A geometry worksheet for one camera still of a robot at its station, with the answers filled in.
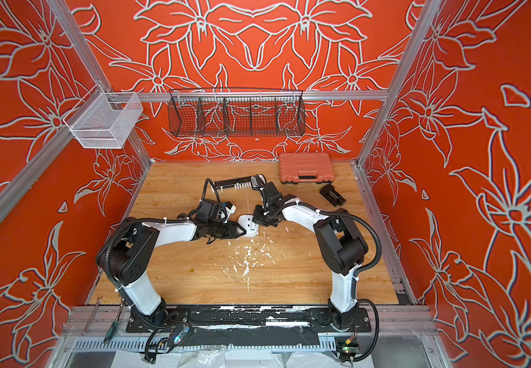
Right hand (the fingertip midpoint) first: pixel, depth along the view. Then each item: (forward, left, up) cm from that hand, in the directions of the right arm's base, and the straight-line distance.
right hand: (253, 218), depth 92 cm
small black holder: (+16, -35, -3) cm, 38 cm away
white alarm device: (0, +3, -2) cm, 4 cm away
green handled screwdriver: (-39, +43, -5) cm, 58 cm away
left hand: (-4, +4, -3) cm, 7 cm away
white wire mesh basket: (+29, +62, +27) cm, 74 cm away
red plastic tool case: (+32, -25, -2) cm, 40 cm away
